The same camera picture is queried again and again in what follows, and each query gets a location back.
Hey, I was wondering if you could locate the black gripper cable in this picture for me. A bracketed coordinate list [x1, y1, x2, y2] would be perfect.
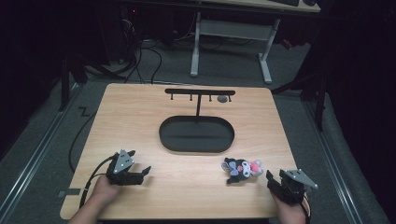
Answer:
[78, 155, 119, 209]
[299, 193, 313, 220]

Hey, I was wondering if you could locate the metal floor rail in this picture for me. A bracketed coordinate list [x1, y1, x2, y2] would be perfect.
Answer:
[0, 83, 80, 216]
[303, 101, 364, 224]

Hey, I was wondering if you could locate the black and white plush toy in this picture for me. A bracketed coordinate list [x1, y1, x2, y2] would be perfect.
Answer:
[220, 157, 264, 186]

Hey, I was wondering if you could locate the person's right hand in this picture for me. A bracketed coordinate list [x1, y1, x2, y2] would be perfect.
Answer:
[270, 191, 308, 224]

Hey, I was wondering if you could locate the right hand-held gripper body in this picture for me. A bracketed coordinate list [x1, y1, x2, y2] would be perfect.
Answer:
[274, 168, 319, 205]

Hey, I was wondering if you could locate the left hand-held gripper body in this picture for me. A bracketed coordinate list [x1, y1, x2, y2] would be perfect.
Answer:
[105, 148, 145, 187]

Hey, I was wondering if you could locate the black metal stand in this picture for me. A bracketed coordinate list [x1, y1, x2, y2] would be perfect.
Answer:
[270, 73, 328, 133]
[57, 54, 90, 113]

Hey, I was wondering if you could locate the white-legged wooden desk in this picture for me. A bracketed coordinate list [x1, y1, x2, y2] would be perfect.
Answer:
[190, 0, 322, 85]

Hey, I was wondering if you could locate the grey floor tape strip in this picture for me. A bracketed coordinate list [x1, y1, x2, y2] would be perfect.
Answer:
[57, 188, 82, 199]

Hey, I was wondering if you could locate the bundle of black floor cables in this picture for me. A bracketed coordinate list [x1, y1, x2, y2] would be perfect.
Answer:
[83, 38, 163, 86]

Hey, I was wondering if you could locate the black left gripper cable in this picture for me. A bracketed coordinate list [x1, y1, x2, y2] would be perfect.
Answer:
[78, 155, 119, 209]

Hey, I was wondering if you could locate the black floor cable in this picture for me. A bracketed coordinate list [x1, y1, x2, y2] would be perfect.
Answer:
[68, 111, 98, 174]

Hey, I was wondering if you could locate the black hook rack with tray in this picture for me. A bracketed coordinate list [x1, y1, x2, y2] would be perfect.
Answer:
[158, 88, 236, 154]

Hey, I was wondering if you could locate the person's left hand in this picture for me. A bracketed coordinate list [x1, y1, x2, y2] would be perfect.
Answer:
[90, 175, 123, 203]

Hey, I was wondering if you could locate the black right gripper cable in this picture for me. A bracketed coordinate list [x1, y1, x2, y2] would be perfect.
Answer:
[299, 193, 313, 220]

